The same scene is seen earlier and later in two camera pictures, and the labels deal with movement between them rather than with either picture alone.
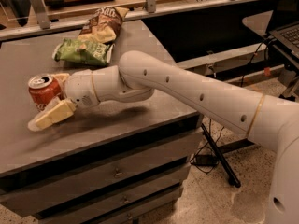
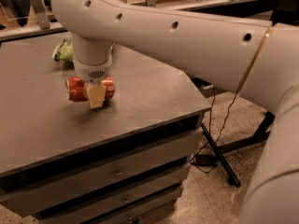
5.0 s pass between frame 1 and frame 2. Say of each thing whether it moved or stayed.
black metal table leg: stayed
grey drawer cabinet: stayed
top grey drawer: stayed
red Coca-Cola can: moved
